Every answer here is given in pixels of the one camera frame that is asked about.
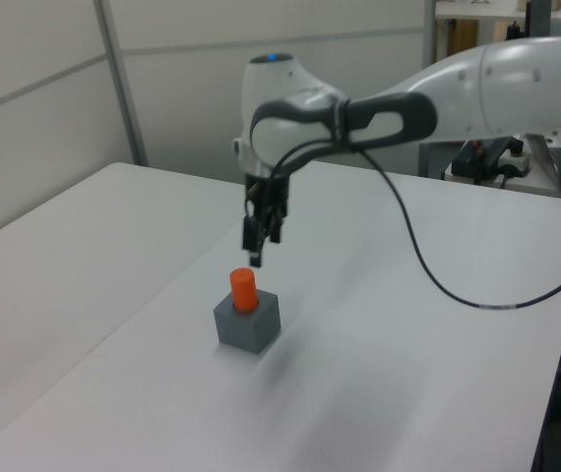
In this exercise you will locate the white shelf board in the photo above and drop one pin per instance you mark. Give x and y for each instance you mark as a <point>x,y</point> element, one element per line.
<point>482,16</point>

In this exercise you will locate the white side table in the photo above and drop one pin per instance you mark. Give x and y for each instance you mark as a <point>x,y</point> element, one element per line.
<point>531,183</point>

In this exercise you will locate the orange cylinder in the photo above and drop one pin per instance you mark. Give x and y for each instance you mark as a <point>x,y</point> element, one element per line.
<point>242,290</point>

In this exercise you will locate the grey metal partition post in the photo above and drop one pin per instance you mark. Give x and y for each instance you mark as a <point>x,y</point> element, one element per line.
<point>123,83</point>
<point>430,34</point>

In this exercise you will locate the grey block with round hole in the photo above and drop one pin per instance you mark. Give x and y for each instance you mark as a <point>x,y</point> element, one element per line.
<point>248,332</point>

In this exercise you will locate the black device box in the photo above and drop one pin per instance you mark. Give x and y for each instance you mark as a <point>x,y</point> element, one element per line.
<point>467,164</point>

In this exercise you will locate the emergency stop button box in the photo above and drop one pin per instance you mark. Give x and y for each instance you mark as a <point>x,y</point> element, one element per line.
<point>516,157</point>

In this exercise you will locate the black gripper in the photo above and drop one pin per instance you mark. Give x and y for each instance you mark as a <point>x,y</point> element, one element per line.
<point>273,196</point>

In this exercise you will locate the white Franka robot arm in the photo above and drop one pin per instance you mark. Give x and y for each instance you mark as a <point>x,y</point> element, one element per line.
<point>457,98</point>

